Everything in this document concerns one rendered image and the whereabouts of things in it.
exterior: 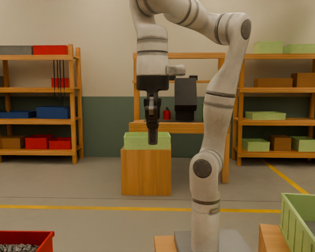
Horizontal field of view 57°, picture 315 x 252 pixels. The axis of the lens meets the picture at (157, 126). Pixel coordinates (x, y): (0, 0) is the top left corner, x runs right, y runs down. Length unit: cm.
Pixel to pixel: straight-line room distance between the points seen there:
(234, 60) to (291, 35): 553
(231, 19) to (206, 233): 64
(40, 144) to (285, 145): 457
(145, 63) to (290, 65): 576
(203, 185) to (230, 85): 31
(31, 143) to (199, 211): 525
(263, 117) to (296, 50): 129
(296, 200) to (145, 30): 103
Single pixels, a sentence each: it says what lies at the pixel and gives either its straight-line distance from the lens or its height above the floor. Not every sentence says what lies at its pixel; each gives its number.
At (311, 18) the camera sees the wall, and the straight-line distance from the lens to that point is 659.
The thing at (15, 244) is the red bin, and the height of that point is 87.
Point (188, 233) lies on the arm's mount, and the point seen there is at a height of 88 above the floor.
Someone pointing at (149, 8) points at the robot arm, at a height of 158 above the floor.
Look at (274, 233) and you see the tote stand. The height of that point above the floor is 79.
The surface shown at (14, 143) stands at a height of 37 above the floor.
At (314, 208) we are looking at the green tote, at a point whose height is 90.
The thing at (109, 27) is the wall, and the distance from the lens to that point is 611.
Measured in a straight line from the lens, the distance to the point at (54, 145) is 583.
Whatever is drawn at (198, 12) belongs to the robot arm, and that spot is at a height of 160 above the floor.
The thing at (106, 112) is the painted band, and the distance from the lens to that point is 603.
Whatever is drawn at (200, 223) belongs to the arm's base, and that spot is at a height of 99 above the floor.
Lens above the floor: 141
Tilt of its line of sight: 7 degrees down
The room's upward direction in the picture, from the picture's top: straight up
